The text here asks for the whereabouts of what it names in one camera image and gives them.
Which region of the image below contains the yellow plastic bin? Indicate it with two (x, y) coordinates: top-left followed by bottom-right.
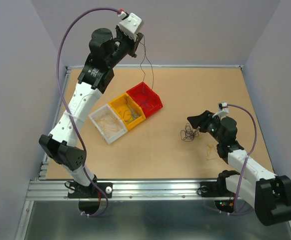
(108, 92), (146, 131)

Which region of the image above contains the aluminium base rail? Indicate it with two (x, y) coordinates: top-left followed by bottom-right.
(25, 177), (291, 201)

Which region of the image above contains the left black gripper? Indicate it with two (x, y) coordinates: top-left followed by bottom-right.
(106, 24), (143, 68)

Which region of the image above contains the wire bundle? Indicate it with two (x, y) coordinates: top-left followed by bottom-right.
(179, 121), (202, 143)

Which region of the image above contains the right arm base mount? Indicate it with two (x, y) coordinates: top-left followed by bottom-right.
(197, 171), (234, 214)

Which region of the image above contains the blue wire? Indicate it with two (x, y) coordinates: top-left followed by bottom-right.
(121, 97), (141, 125)

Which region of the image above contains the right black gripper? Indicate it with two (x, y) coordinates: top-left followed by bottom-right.
(186, 110), (224, 144)

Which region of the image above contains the white plastic bin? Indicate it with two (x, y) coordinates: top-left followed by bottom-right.
(88, 104), (128, 145)

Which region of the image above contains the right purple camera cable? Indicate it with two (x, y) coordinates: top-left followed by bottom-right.
(226, 104), (258, 216)

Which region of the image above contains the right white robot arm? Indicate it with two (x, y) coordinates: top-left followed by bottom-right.
(187, 109), (291, 226)

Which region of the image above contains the purple camera cable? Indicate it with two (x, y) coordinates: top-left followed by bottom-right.
(56, 7), (126, 218)
(226, 104), (258, 216)

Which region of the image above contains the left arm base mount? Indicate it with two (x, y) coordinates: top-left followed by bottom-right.
(64, 180), (108, 218)

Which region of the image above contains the yellow wire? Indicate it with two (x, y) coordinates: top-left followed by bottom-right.
(197, 136), (224, 162)
(96, 114), (125, 135)

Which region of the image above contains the red plastic bin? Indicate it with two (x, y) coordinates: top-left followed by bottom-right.
(126, 82), (163, 118)

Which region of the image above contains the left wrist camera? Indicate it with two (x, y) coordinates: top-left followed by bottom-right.
(117, 11), (144, 42)

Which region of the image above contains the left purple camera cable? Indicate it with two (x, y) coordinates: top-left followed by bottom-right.
(56, 7), (126, 218)

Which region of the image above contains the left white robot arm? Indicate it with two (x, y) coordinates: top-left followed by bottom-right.
(38, 23), (143, 197)

